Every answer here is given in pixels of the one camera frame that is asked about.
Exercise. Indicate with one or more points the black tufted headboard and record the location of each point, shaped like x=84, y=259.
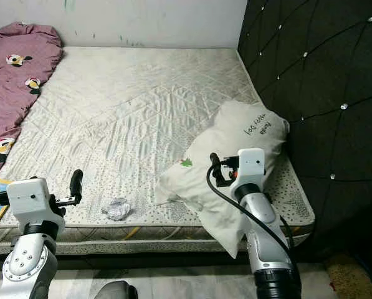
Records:
x=323, y=75

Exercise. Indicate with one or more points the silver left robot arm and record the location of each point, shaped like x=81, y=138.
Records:
x=23, y=268

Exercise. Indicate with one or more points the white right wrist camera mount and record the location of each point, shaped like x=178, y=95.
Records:
x=251, y=165

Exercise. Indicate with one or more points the grey robot left leg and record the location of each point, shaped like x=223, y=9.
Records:
x=114, y=291

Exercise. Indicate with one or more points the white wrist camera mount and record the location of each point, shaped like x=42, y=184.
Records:
x=251, y=165
x=30, y=199

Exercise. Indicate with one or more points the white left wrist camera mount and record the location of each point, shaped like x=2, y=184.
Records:
x=30, y=199

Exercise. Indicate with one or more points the white quilted mattress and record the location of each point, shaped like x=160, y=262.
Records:
x=123, y=112

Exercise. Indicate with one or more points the white pillow with tree print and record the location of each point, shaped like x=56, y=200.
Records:
x=179, y=187

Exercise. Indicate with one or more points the dark bed frame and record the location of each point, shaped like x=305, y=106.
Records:
x=148, y=263

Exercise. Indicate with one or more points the purple cartoon print duvet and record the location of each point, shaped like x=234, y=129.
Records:
x=11, y=87

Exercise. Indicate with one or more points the brown floor mat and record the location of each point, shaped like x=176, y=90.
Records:
x=354, y=277

